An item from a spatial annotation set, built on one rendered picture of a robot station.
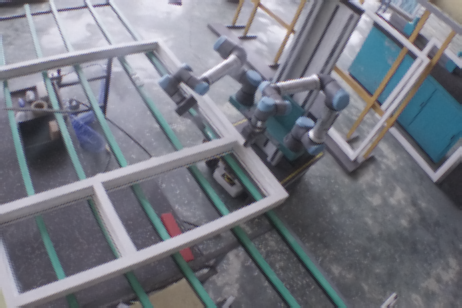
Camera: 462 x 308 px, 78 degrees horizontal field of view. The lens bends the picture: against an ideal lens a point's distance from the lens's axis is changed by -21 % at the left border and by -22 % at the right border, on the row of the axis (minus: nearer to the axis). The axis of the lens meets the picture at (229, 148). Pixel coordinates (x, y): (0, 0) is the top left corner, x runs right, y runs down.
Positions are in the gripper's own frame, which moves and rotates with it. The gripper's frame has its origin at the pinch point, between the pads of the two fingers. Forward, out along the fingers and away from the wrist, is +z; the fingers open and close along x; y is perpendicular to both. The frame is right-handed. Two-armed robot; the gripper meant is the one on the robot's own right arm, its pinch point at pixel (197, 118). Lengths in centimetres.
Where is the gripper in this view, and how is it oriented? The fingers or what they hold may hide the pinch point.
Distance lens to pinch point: 200.7
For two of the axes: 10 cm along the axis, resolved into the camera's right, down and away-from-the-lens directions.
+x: 7.7, -6.3, -0.6
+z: 5.9, 6.7, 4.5
